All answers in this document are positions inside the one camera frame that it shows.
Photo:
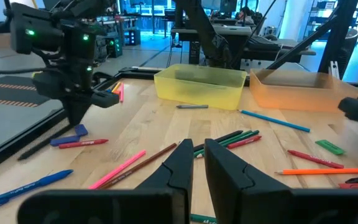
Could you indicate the green eraser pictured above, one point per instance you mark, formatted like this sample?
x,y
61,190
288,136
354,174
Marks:
x,y
329,147

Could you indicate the orange plastic bin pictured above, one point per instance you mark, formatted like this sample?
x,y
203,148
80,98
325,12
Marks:
x,y
291,96

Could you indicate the green pencil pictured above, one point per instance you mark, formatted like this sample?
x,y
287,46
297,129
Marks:
x,y
228,141
250,134

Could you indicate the blue ballpoint pen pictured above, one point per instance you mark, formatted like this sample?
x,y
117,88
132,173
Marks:
x,y
20,193

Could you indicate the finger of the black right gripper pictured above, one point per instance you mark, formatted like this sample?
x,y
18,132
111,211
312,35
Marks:
x,y
71,109
79,109

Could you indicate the grey background desk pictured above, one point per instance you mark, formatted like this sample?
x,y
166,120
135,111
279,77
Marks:
x,y
210,31

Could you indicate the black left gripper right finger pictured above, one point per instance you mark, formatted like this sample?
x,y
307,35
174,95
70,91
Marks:
x,y
228,186

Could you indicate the orange pencil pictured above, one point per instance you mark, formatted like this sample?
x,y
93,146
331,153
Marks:
x,y
325,171

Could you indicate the blue pencil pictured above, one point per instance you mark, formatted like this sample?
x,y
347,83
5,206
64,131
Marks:
x,y
275,120

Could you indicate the yellow pencil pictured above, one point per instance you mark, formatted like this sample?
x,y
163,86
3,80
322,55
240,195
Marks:
x,y
116,87

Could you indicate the brown pencil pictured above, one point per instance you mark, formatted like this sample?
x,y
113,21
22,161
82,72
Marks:
x,y
137,166

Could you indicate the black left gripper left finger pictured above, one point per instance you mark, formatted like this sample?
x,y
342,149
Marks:
x,y
172,186

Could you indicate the black mat orange striped edge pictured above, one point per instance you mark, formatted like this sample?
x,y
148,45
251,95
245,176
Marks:
x,y
11,93

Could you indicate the pink pencil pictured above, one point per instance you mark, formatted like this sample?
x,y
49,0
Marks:
x,y
117,169
122,92

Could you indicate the dark green crayon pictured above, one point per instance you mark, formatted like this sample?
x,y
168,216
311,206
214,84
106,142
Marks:
x,y
202,218

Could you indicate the person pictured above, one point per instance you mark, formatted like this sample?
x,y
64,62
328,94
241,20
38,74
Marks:
x,y
244,15

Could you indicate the blue eraser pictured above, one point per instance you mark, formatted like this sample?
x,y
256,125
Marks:
x,y
81,129
64,140

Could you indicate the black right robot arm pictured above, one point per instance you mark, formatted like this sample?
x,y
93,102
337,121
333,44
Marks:
x,y
36,28

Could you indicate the orange eraser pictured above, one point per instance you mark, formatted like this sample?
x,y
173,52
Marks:
x,y
117,92

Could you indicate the yellow plastic bin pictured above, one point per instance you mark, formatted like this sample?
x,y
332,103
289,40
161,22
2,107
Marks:
x,y
197,90

